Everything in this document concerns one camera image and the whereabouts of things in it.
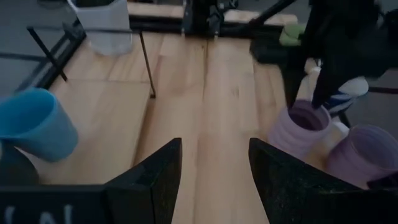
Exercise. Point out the blue mug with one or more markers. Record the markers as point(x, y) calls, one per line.
point(40, 124)

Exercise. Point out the green and white mug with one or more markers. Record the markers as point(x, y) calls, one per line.
point(290, 35)

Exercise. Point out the white planter pot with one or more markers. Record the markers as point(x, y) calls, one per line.
point(105, 31)

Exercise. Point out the wooden shelf black frame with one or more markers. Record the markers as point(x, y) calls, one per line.
point(102, 124)

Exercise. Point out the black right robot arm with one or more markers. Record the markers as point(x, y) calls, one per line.
point(202, 15)

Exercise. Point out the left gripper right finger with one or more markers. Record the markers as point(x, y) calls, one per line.
point(298, 199)

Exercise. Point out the lilac ribbed mug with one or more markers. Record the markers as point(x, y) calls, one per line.
point(292, 137)

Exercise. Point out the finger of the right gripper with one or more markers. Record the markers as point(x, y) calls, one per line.
point(325, 88)
point(292, 84)

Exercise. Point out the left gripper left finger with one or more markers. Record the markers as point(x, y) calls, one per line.
point(140, 199)

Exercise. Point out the purple and white mug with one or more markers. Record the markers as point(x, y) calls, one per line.
point(367, 155)

